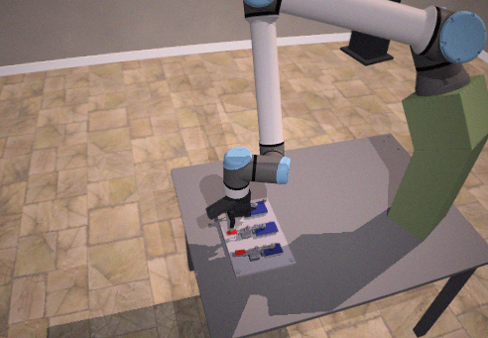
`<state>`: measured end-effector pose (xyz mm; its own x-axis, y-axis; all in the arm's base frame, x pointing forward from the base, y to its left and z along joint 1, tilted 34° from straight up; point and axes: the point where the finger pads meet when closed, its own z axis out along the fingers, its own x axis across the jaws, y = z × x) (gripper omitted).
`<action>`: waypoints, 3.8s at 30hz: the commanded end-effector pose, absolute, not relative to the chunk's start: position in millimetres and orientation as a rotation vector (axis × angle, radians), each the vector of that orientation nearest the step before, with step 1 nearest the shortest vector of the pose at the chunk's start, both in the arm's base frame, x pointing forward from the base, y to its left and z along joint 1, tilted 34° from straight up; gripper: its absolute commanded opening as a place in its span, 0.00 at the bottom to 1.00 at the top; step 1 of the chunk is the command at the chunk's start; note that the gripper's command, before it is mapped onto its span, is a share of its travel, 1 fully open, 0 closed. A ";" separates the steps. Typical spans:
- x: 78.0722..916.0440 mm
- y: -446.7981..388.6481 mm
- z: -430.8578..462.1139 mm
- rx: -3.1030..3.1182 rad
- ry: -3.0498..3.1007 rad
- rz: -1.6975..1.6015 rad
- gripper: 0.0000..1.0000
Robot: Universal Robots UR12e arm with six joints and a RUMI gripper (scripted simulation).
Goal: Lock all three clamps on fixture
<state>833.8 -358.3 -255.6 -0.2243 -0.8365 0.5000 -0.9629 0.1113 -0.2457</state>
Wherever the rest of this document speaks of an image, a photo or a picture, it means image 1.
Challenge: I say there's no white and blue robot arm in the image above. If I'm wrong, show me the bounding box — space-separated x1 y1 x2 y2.
205 0 487 220

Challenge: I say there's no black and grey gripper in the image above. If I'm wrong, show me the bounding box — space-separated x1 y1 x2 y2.
226 189 252 232

